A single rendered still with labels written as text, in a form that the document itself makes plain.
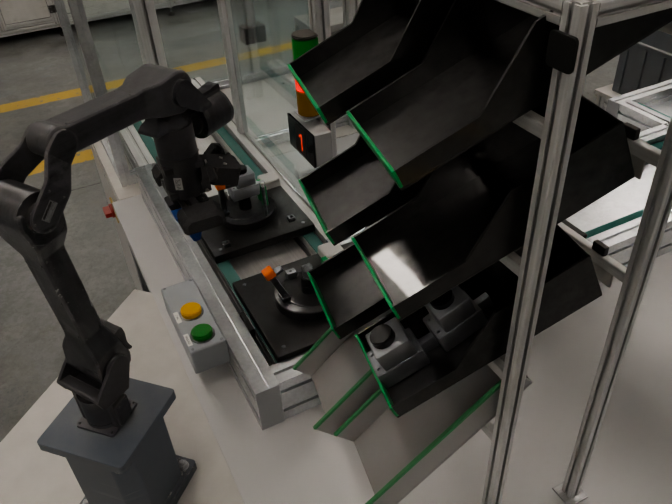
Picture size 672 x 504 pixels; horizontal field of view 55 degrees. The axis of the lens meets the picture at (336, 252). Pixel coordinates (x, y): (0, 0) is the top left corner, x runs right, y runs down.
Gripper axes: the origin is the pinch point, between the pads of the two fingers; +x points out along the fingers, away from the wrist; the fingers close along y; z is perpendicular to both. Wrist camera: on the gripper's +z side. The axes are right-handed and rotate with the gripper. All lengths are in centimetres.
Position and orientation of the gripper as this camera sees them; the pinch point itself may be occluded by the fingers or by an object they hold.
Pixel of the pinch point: (192, 221)
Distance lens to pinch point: 102.8
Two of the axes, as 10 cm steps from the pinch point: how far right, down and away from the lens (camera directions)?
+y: -4.5, -5.3, 7.2
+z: 8.9, -3.1, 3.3
